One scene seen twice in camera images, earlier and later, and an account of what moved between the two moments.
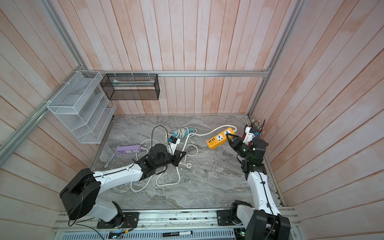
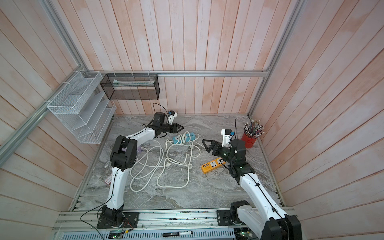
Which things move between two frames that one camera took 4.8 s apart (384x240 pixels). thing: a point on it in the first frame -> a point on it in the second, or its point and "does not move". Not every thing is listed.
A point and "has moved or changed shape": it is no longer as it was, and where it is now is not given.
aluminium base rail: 202,222 does not move
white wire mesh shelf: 82,109 does not move
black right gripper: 238,143 -> 215,144
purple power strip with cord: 129,149 does not move
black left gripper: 176,157 -> 174,127
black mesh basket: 131,86 does not move
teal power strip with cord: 183,132 has moved or changed shape
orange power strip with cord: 219,139 has moved or changed shape
